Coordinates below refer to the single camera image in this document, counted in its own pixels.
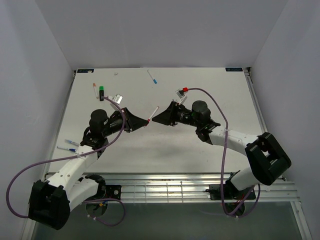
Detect orange capped white marker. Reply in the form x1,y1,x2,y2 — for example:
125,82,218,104
92,83,99,99

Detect blue ballpoint pen upper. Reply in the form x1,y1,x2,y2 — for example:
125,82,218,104
65,139,80,146

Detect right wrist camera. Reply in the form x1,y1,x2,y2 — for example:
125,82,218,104
175,87,189,99

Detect aluminium rail frame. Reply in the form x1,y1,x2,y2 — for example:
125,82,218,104
19,67,313,240

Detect green black highlighter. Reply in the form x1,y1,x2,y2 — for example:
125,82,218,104
98,85,105,102

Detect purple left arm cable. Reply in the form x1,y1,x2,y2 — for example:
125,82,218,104
5,96,126,227

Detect blue label sticker right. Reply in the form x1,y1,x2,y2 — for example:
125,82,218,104
225,67,243,72

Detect blue ballpoint pen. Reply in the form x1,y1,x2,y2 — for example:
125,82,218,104
56,146,77,153
65,139,80,146

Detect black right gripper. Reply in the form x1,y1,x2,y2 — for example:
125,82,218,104
152,101,200,128

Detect blue label sticker left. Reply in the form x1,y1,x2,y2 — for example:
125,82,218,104
76,68,94,74

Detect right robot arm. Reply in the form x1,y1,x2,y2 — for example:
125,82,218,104
152,100,292,199

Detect blue ballpoint pen lower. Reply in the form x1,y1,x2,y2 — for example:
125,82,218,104
56,146,77,153

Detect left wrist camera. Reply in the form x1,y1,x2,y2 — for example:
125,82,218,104
112,94,123,105

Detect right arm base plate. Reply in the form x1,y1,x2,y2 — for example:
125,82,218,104
205,184,256,200

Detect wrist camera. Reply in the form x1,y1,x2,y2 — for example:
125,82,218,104
112,94,123,105
175,87,189,99

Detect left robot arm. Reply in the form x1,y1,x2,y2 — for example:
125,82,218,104
28,107,148,230

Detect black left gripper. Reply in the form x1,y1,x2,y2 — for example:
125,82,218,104
102,107,149,137

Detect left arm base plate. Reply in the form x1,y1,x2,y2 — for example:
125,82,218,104
102,184,122,200

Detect red capped white marker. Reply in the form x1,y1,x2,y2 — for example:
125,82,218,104
147,106,160,123

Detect blue label sticker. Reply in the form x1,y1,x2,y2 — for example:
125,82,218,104
76,68,94,74
225,67,243,72

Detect blue capped white marker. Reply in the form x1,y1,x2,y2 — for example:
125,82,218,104
147,69,158,84

